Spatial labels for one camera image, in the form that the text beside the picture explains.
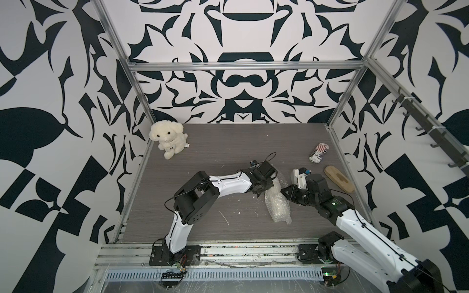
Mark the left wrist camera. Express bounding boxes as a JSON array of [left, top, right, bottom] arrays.
[[254, 161, 277, 180]]

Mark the tan wooden vase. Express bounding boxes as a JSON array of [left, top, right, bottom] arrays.
[[324, 166, 355, 194]]

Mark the clear bubble wrap sheet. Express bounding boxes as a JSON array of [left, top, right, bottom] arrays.
[[265, 172, 292, 225]]

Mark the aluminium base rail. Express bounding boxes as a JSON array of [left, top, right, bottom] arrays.
[[91, 239, 367, 283]]

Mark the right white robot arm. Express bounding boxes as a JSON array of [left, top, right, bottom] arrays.
[[281, 174, 448, 293]]

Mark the wall coat hook rack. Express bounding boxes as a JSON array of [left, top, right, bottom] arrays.
[[393, 87, 469, 177]]

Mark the right green circuit board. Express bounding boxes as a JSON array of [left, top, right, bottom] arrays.
[[321, 265, 343, 288]]

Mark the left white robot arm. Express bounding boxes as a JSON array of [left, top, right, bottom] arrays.
[[149, 161, 278, 266]]

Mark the white plush dog toy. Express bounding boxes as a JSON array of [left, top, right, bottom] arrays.
[[149, 120, 189, 160]]

